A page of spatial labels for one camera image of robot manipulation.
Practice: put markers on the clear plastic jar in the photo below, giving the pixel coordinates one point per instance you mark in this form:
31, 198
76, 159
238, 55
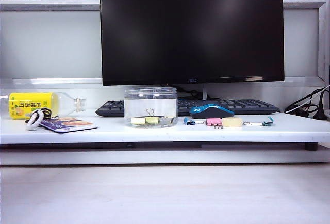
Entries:
150, 100

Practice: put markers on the blue binder clip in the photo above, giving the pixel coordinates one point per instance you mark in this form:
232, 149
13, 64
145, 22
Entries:
189, 122

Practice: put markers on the white desk riser board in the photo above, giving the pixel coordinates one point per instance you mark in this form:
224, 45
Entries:
165, 134

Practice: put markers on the silver monitor stand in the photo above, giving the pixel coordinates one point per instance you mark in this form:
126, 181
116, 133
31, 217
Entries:
205, 92

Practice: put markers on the blue and black mouse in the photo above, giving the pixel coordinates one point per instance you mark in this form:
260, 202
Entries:
211, 111

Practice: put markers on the pink binder clip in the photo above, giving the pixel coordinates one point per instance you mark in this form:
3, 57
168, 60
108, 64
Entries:
214, 122

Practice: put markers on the yellow eraser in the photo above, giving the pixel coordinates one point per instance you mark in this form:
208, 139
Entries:
232, 122

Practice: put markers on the black AOC computer monitor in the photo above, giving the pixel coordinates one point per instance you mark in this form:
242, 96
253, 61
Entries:
190, 28

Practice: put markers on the black computer keyboard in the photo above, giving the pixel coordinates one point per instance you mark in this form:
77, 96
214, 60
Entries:
247, 105

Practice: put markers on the blue and orange card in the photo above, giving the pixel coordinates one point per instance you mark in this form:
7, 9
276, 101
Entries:
69, 126

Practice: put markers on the teal binder clip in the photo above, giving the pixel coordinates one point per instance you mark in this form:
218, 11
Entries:
268, 122

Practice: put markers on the plastic bottle with yellow label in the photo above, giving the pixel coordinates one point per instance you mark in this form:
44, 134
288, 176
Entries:
31, 101

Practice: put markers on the black power plug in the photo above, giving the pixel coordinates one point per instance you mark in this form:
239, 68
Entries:
321, 113

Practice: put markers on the aluminium partition frame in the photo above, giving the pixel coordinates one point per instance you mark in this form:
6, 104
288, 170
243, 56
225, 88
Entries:
51, 4

